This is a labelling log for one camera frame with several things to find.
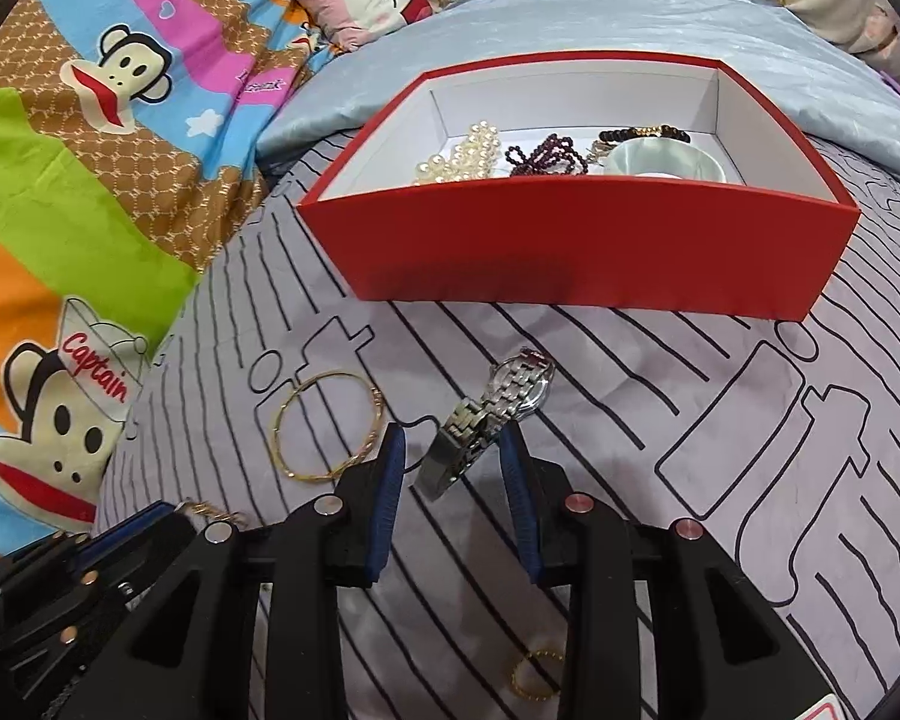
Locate silver metal wristwatch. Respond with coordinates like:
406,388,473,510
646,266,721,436
414,349,556,500

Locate light blue pillow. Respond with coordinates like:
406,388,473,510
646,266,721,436
259,0,900,196

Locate pearl necklace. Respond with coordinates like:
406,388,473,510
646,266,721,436
412,120,505,187

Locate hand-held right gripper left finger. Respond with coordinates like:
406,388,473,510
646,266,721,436
45,424,407,720

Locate garnet bead strand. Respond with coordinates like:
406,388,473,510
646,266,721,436
504,132,593,177

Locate red cardboard box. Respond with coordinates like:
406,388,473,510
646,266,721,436
296,51,862,322

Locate small gold bead ring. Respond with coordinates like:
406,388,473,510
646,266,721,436
511,649,567,697

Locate dark bead bracelet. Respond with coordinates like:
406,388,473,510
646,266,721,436
596,124,692,147

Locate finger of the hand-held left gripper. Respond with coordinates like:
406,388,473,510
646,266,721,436
0,591,133,692
0,502,196,602

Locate gold bangle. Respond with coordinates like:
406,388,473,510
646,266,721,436
272,371,387,481

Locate rhinestone pendant gold chain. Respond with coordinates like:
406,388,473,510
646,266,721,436
182,499,250,530

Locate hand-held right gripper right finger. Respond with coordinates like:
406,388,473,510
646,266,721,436
499,424,863,720

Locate cartoon monkey printed blanket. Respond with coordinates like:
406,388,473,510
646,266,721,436
0,0,331,563

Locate pale green jade bangle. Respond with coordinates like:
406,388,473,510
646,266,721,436
604,139,727,182

